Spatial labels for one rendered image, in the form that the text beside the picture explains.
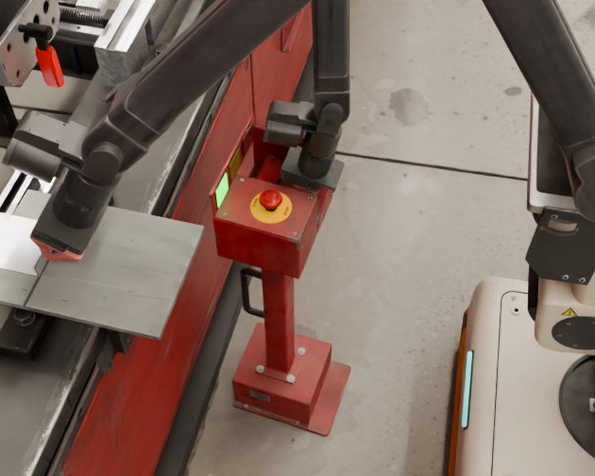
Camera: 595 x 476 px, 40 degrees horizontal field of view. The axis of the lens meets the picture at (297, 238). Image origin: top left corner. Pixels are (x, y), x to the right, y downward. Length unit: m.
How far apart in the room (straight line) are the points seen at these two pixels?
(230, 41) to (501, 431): 1.21
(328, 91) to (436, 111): 1.43
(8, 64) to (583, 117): 0.67
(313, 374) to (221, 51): 1.29
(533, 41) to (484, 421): 1.14
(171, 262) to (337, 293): 1.19
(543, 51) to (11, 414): 0.81
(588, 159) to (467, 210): 1.61
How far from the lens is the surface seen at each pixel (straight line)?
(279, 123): 1.37
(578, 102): 0.86
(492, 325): 1.93
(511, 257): 2.40
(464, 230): 2.42
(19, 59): 1.11
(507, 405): 1.85
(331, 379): 2.12
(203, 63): 0.84
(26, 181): 1.25
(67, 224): 1.05
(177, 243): 1.13
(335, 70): 1.30
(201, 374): 2.10
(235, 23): 0.80
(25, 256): 1.16
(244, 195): 1.46
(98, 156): 0.91
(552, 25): 0.81
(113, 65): 1.49
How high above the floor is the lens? 1.91
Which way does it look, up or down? 54 degrees down
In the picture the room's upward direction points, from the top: straight up
